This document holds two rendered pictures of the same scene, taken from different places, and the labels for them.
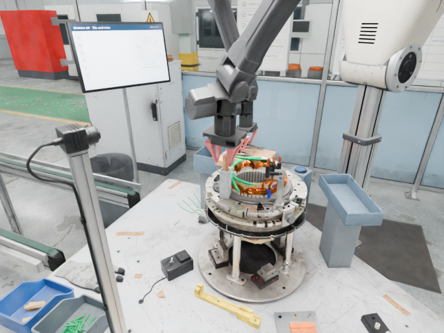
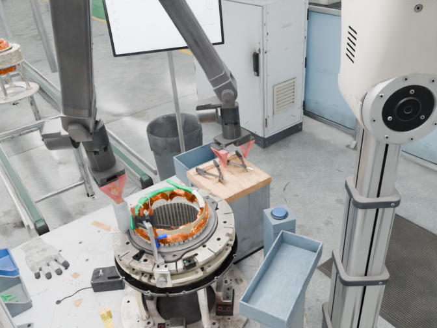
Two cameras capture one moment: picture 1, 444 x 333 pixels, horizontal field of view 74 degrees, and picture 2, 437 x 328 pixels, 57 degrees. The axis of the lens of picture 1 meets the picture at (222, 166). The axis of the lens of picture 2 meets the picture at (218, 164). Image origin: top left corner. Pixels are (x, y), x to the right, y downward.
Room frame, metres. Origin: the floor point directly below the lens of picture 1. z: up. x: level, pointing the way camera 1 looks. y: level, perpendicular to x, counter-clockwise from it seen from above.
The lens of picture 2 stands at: (0.22, -0.65, 1.77)
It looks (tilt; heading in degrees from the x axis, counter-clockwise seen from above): 32 degrees down; 33
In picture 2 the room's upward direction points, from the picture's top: 5 degrees counter-clockwise
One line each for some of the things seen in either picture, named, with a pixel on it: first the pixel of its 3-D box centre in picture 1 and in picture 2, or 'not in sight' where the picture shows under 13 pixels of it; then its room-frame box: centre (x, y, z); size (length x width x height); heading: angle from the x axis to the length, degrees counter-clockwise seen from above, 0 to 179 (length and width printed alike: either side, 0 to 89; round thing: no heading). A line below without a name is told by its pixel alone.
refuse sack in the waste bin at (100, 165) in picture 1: (110, 181); (177, 147); (2.12, 0.92, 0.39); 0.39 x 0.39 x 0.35
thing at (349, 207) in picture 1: (340, 226); (283, 310); (0.82, -0.41, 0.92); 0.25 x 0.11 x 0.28; 1
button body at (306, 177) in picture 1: (296, 197); (278, 246); (1.03, -0.31, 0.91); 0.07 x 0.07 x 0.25; 47
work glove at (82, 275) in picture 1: (90, 271); (43, 255); (0.74, 0.45, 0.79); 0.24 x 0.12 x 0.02; 67
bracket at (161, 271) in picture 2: (286, 215); (163, 276); (0.67, -0.18, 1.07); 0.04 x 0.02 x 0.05; 117
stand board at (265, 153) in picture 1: (246, 158); (227, 176); (1.11, -0.10, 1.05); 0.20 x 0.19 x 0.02; 65
